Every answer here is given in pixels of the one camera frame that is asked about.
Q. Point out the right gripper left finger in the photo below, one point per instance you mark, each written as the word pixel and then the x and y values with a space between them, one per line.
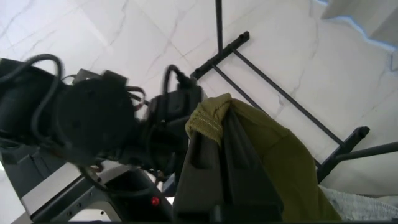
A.
pixel 199 183

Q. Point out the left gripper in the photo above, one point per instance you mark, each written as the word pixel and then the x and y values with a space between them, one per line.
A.
pixel 161 146

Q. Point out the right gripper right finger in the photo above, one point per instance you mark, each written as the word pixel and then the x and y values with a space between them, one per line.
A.
pixel 245 186

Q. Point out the green printed t-shirt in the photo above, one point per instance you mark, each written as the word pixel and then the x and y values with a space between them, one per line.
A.
pixel 280 155

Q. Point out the pale grey shorts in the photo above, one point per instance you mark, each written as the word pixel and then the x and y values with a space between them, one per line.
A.
pixel 357 205

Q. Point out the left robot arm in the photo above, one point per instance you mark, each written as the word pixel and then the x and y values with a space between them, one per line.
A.
pixel 93 115

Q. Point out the black clothes rack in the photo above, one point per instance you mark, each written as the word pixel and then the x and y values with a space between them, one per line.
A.
pixel 224 53

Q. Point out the white curtain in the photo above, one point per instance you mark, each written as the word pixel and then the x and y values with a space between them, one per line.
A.
pixel 373 15

